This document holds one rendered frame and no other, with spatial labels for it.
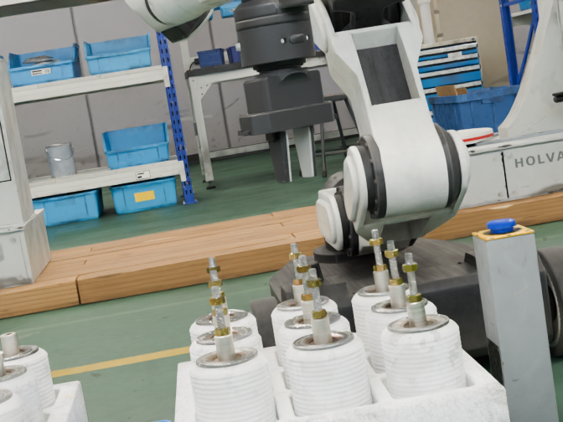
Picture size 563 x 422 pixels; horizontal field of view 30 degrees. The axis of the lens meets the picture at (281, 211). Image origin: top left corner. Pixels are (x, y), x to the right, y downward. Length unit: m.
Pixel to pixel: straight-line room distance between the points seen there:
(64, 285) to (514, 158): 1.50
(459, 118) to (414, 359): 4.66
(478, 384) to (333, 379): 0.17
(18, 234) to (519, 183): 1.61
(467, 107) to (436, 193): 4.14
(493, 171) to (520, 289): 2.02
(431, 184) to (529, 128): 2.00
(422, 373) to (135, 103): 8.50
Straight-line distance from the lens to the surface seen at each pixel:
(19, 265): 3.38
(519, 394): 1.52
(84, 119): 9.69
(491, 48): 7.82
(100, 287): 3.30
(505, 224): 1.49
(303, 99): 1.23
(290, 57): 1.20
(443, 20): 7.73
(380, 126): 1.74
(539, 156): 3.54
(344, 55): 1.81
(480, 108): 5.89
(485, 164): 3.48
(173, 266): 3.28
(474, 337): 1.88
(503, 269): 1.48
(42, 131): 9.73
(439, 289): 1.84
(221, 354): 1.27
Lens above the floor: 0.56
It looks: 7 degrees down
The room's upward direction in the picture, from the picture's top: 9 degrees counter-clockwise
